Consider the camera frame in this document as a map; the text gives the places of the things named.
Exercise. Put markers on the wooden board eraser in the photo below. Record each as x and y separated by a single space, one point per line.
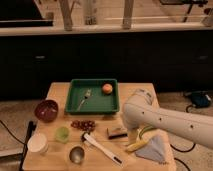
118 132

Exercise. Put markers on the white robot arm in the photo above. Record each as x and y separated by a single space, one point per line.
138 110

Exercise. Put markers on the green plastic cup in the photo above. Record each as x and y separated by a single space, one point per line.
62 134

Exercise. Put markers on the white paper cup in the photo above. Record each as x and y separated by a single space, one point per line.
38 143

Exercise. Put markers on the orange fruit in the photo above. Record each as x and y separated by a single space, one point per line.
107 88

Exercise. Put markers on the silver fork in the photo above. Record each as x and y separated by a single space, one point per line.
86 96

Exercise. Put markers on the green plastic tray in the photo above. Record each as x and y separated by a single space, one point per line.
98 102

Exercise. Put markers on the bunch of purple grapes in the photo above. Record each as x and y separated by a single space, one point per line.
85 125

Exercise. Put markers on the green cucumber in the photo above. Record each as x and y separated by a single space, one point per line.
144 130

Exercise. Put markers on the dark red bowl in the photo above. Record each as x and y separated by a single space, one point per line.
46 111

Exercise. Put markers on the small metal bowl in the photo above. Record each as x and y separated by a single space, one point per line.
77 154

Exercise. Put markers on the grey blue cloth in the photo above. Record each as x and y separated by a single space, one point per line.
154 150

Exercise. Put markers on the dark blue device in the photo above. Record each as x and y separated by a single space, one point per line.
200 100

